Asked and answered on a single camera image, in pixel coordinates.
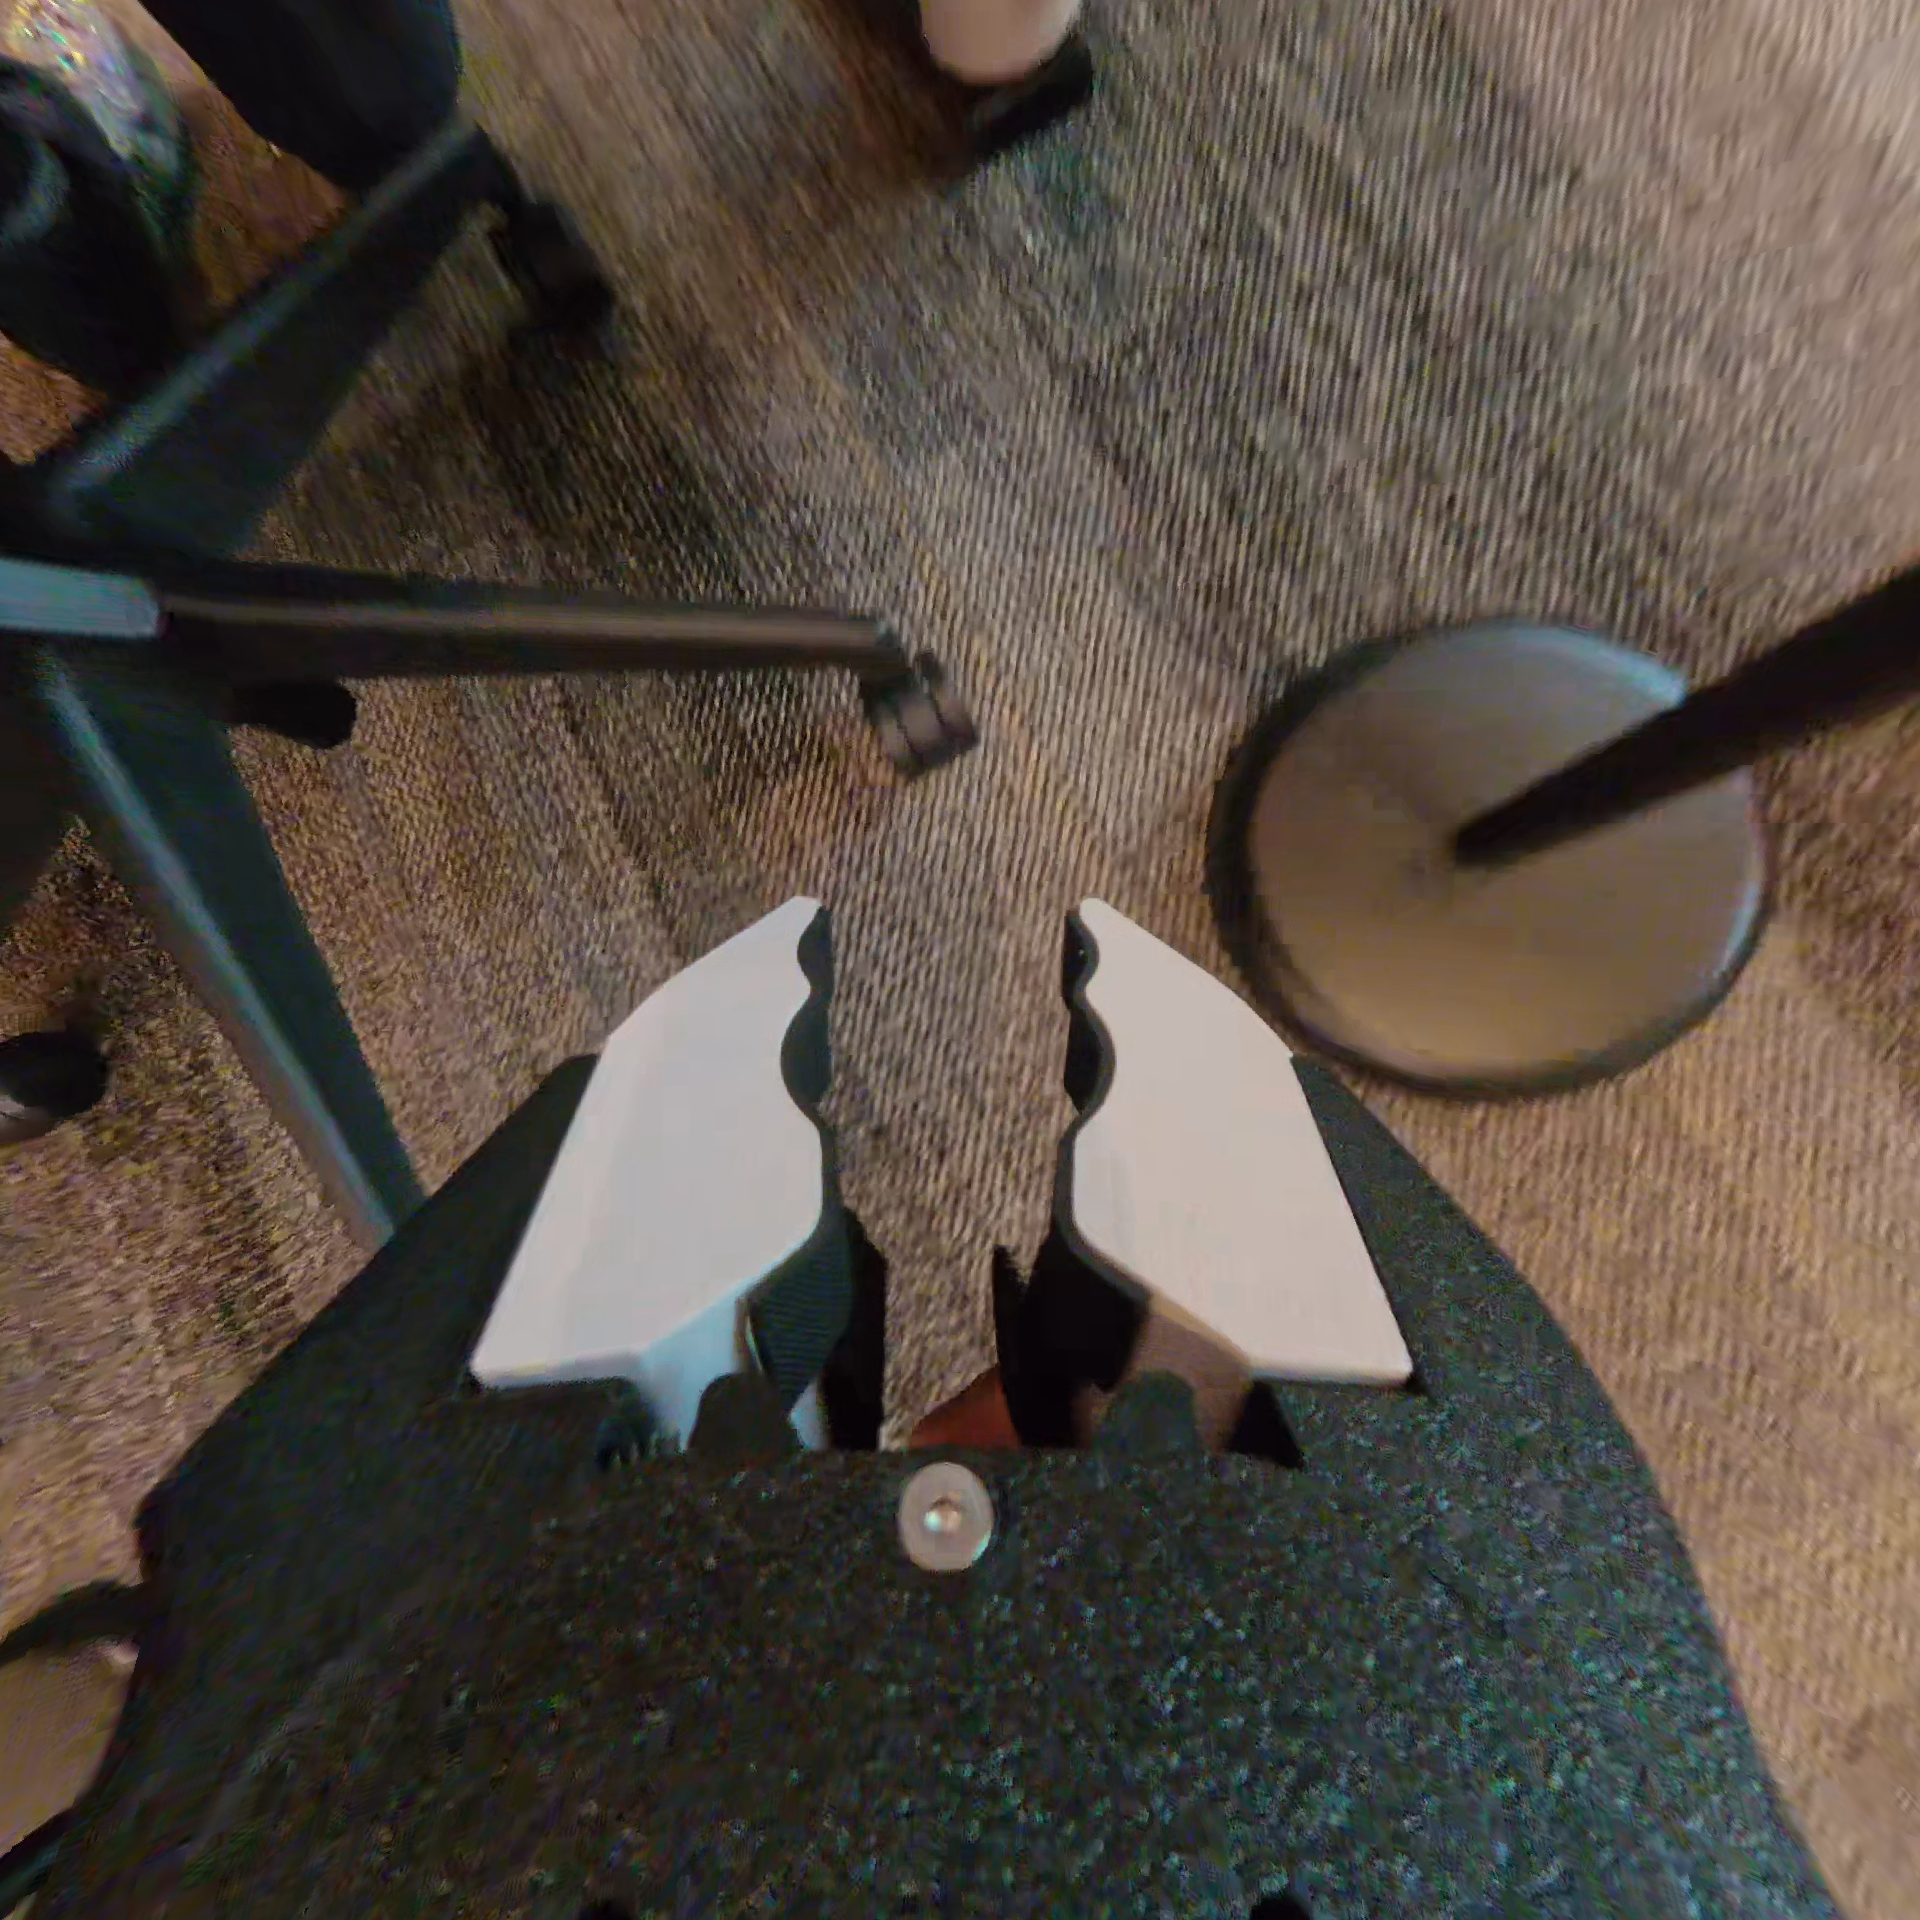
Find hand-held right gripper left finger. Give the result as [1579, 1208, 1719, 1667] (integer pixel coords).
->
[468, 896, 888, 1453]

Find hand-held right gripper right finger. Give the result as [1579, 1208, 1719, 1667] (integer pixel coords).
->
[991, 901, 1417, 1466]

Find person's right hand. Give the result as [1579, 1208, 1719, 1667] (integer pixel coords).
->
[904, 1365, 1024, 1453]

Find black pole round base stand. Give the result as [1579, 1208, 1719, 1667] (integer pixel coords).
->
[1205, 561, 1920, 1099]

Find black office chair base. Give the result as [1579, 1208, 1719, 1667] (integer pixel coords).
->
[0, 118, 980, 1255]

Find dark shoe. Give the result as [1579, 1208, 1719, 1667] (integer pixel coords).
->
[0, 29, 202, 403]

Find white table leg foot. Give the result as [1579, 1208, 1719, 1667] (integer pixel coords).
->
[915, 0, 1099, 165]

